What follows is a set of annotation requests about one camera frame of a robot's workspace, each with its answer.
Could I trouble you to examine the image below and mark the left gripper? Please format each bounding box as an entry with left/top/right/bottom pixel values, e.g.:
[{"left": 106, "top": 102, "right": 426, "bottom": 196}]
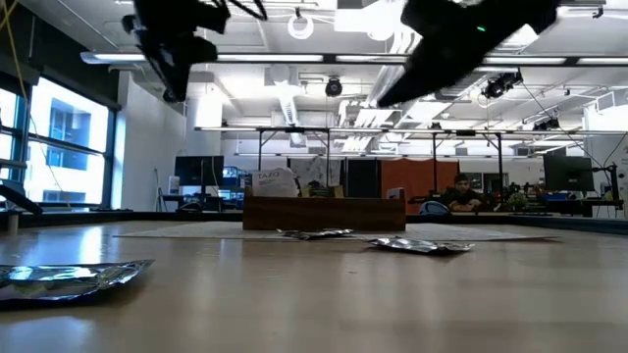
[{"left": 122, "top": 0, "right": 232, "bottom": 103}]

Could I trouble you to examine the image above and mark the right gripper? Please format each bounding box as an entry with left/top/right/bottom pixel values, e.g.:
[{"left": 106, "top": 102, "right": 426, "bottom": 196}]
[{"left": 377, "top": 0, "right": 560, "bottom": 107}]

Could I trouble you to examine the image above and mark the white orange Tazo tea bag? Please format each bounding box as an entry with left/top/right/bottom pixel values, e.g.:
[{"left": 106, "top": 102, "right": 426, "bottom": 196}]
[{"left": 250, "top": 167, "right": 299, "bottom": 199}]

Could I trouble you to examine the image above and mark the dark blackcurrant tea bag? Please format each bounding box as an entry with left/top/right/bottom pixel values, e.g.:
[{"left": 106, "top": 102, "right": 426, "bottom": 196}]
[
  {"left": 365, "top": 236, "right": 476, "bottom": 256},
  {"left": 0, "top": 258, "right": 156, "bottom": 311},
  {"left": 277, "top": 227, "right": 355, "bottom": 241}
]

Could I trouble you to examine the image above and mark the black ceiling device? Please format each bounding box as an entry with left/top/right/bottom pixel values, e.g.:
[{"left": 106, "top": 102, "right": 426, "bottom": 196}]
[{"left": 481, "top": 70, "right": 524, "bottom": 100}]

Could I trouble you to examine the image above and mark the long ceiling light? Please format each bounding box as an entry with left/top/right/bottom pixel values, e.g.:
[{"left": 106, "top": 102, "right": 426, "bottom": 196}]
[
  {"left": 80, "top": 51, "right": 325, "bottom": 66},
  {"left": 336, "top": 53, "right": 628, "bottom": 68}
]

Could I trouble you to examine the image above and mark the black office monitor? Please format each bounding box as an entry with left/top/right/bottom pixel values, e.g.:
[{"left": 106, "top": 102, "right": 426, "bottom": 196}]
[
  {"left": 542, "top": 154, "right": 596, "bottom": 193},
  {"left": 173, "top": 155, "right": 226, "bottom": 188}
]

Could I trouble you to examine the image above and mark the orange partition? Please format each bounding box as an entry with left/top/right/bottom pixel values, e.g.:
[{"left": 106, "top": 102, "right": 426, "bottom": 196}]
[{"left": 380, "top": 158, "right": 460, "bottom": 215}]

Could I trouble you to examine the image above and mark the person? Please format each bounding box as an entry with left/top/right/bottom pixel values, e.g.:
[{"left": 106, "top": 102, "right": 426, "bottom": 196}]
[{"left": 440, "top": 172, "right": 486, "bottom": 213}]

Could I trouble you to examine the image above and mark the black background gantry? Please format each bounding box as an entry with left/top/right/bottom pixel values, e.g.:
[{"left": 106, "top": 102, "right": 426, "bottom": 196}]
[{"left": 193, "top": 125, "right": 628, "bottom": 197}]

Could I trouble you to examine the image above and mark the black cabinet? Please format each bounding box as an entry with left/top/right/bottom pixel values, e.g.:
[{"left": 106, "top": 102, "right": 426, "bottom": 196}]
[{"left": 345, "top": 157, "right": 382, "bottom": 199}]

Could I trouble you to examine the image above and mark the blue-grey chair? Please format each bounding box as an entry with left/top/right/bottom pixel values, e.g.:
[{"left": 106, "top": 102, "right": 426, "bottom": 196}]
[{"left": 418, "top": 199, "right": 450, "bottom": 216}]

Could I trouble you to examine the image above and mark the small potted plant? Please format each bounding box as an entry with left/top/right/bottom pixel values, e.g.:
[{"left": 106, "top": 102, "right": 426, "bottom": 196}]
[{"left": 506, "top": 190, "right": 531, "bottom": 213}]

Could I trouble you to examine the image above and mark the wooden three-compartment box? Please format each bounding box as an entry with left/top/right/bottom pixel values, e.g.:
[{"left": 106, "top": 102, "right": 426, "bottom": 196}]
[{"left": 241, "top": 188, "right": 407, "bottom": 232}]

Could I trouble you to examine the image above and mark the black angled support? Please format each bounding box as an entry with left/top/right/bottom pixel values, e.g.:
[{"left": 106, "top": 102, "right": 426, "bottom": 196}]
[{"left": 0, "top": 177, "right": 46, "bottom": 218}]

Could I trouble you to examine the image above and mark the white hanging ring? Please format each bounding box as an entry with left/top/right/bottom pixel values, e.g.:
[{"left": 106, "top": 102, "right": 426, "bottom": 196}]
[{"left": 287, "top": 14, "right": 316, "bottom": 41}]

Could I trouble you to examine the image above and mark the dark window frame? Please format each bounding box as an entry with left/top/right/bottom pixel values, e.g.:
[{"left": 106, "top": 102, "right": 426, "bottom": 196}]
[{"left": 0, "top": 68, "right": 122, "bottom": 212}]

